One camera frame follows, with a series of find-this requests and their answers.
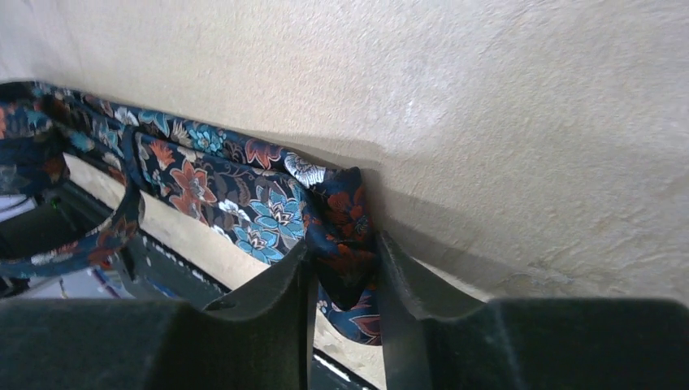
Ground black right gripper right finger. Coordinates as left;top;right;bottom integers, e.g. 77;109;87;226
377;234;688;389

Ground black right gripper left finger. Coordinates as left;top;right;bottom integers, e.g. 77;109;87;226
1;244;316;389

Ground navy floral patterned tie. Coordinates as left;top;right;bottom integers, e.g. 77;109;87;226
1;81;382;345

